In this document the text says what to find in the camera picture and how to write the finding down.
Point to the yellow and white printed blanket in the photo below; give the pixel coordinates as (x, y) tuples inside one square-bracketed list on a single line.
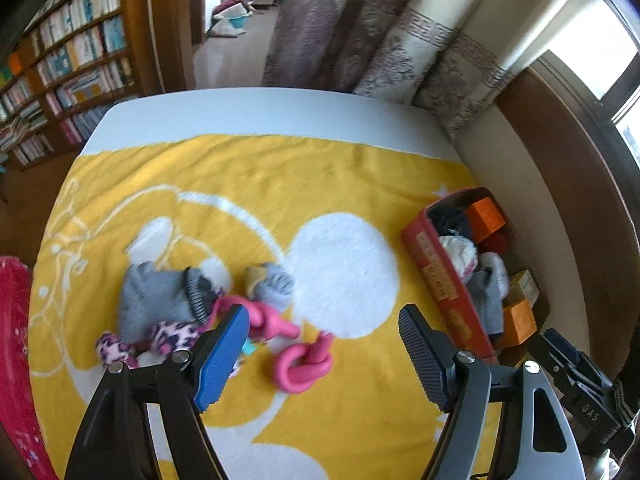
[(325, 185)]

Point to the pink knotted sock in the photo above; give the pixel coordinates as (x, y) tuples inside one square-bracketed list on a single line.
[(300, 365)]

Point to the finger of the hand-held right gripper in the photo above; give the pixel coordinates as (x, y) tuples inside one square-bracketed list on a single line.
[(562, 347)]

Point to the dark sock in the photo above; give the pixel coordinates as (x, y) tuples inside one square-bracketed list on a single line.
[(450, 220)]

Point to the grey and yellow sock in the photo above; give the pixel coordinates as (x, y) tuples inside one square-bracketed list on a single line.
[(272, 285)]

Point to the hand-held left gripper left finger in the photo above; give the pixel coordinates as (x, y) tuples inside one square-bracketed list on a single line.
[(220, 360)]

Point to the red yarn ball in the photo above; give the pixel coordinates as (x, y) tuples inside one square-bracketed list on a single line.
[(500, 243)]

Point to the wooden bookshelf with books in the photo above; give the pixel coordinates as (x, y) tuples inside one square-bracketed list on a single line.
[(75, 55)]

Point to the brown wooden bed frame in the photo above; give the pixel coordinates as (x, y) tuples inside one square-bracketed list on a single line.
[(560, 185)]

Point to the window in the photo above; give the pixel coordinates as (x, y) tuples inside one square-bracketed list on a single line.
[(595, 55)]

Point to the red rectangular tin container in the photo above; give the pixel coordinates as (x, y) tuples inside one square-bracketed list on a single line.
[(435, 270)]

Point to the patterned curtain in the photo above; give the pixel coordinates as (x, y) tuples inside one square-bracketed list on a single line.
[(390, 60)]

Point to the grey sock with black cuff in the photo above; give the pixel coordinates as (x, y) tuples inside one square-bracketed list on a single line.
[(487, 300)]

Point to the pink cloth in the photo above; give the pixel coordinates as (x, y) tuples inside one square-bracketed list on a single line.
[(17, 360)]

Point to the grey sock with striped cuff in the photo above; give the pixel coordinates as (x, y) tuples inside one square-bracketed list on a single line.
[(155, 295)]

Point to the small teal tag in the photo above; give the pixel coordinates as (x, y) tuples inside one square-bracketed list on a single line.
[(249, 349)]

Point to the brown wooden bookshelf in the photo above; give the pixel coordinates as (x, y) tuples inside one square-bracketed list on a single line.
[(140, 35)]

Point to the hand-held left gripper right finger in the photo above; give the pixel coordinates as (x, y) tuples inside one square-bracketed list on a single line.
[(425, 360)]

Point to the teal plastic basin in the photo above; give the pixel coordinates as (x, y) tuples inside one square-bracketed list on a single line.
[(232, 22)]

